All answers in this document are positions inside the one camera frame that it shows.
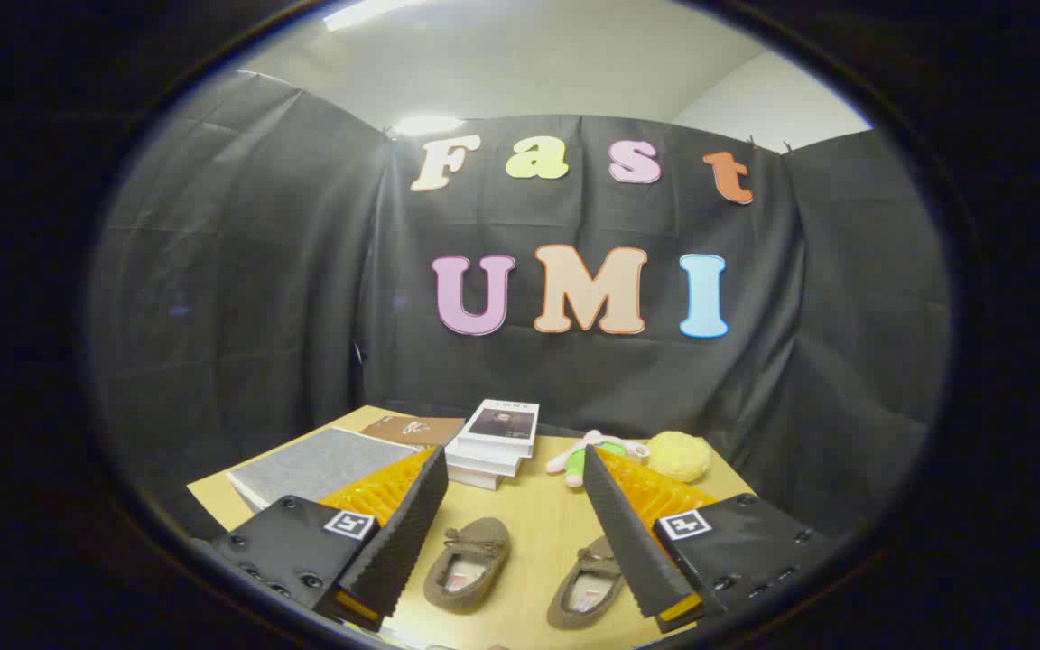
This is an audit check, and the reddish brown cover book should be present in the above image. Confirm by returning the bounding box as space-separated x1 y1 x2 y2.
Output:
446 465 507 492

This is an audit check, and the white portrait cover book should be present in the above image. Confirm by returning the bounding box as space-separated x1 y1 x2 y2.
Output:
457 399 541 460

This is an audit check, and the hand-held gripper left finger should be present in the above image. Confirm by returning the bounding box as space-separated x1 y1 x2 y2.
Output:
209 445 450 633

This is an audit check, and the pink and green plush toy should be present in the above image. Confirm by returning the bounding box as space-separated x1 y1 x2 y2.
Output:
545 431 652 489

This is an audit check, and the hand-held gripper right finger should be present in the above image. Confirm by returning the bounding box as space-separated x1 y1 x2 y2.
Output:
581 444 839 634

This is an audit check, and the brown fuzzy shoe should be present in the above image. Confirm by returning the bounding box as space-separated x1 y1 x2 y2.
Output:
423 516 512 615
545 534 627 631

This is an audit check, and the grey fabric storage box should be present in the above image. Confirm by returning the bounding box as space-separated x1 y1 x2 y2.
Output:
227 426 422 514

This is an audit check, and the yellow plush ball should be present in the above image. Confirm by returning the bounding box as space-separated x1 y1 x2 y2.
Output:
645 431 713 484

